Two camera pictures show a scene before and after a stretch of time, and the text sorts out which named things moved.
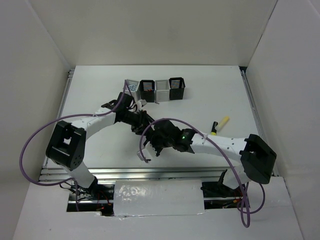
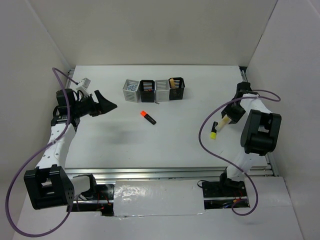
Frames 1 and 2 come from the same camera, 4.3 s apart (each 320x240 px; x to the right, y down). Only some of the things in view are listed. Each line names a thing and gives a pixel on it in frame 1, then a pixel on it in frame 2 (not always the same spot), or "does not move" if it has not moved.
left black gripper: [142, 122] to [103, 107]
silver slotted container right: [162, 88] does not move
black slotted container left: [147, 90] does not move
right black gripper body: [158, 142] to [234, 111]
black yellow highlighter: [214, 131] does not move
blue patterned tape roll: [133, 87] does not move
